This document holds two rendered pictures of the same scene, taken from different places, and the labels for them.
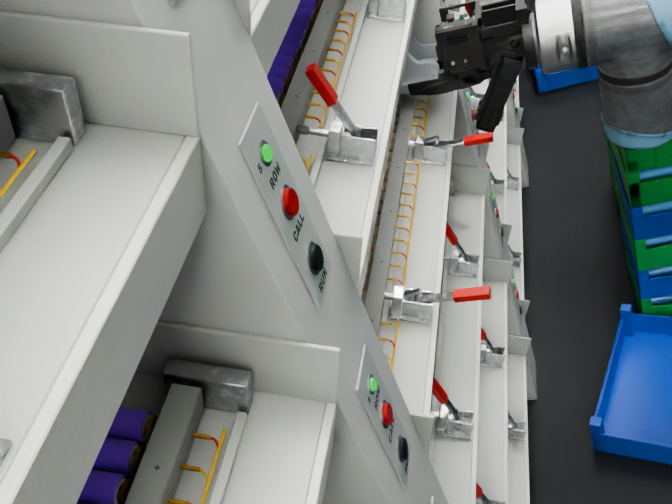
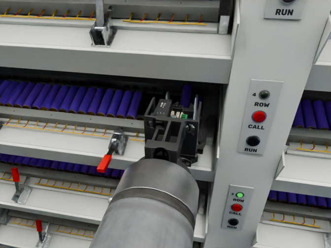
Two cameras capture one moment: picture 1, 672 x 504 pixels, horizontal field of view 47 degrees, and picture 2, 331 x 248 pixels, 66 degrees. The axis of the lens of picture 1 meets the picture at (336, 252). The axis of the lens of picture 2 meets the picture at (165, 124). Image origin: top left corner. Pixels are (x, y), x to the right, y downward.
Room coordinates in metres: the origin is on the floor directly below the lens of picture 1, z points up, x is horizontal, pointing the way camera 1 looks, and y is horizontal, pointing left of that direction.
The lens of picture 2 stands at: (0.80, -0.53, 1.04)
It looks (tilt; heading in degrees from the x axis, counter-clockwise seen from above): 34 degrees down; 76
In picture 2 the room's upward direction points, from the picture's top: straight up
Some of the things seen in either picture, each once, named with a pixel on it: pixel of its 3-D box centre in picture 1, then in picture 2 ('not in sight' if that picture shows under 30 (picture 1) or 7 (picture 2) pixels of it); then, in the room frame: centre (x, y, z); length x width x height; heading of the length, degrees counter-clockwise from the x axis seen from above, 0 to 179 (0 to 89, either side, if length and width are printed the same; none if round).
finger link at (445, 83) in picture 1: (441, 78); not in sight; (0.87, -0.21, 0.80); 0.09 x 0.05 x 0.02; 69
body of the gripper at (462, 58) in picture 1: (485, 43); (169, 146); (0.87, -0.28, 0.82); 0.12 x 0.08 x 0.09; 65
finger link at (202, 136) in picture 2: not in sight; (191, 137); (0.92, -0.23, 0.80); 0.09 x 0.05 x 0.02; 61
